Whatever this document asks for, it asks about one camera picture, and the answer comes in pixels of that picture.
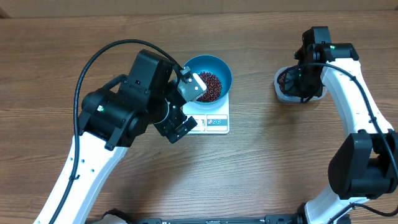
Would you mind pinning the clear plastic bean container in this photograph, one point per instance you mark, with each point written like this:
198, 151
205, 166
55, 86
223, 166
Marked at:
291, 99

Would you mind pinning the red beans in bowl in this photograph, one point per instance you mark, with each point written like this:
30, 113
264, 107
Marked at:
214, 87

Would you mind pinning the white digital kitchen scale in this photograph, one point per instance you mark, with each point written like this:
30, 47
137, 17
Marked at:
211, 118

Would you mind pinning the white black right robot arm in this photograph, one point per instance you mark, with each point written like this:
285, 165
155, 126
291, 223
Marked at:
365, 166

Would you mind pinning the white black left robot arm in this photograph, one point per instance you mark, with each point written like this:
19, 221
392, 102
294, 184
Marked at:
111, 118

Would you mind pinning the teal metal bowl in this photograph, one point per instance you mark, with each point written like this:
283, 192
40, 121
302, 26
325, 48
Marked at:
215, 65

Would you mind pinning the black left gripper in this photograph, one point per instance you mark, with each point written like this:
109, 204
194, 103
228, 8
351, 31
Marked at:
169, 129

